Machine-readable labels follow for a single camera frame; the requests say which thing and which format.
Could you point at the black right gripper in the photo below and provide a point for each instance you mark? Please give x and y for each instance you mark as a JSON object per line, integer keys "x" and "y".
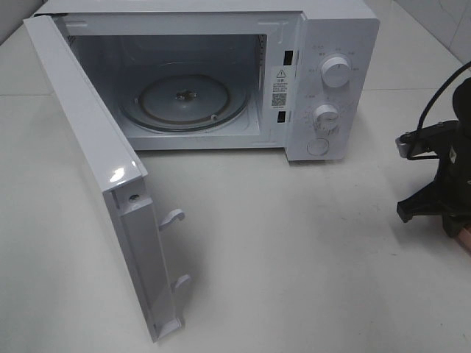
{"x": 421, "y": 203}

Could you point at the pink round plate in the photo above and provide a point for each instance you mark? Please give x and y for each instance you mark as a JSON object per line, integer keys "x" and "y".
{"x": 463, "y": 238}

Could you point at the round white door button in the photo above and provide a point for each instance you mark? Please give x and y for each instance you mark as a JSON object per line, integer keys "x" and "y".
{"x": 318, "y": 146}

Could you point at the white microwave door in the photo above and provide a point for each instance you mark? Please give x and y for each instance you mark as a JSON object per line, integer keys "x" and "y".
{"x": 119, "y": 174}

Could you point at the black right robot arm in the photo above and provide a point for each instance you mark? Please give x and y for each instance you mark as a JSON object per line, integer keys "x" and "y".
{"x": 463, "y": 99}

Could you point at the white lower timer knob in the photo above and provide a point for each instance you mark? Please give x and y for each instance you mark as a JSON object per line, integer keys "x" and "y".
{"x": 325, "y": 117}

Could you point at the white upper power knob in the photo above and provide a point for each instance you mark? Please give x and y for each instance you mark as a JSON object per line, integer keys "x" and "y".
{"x": 336, "y": 70}

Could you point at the white microwave oven body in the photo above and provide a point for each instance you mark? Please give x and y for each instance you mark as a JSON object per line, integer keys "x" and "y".
{"x": 277, "y": 47}

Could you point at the glass microwave turntable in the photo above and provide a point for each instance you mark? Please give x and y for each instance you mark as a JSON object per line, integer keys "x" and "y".
{"x": 182, "y": 97}

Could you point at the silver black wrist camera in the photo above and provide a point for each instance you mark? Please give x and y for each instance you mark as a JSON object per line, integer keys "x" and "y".
{"x": 423, "y": 141}

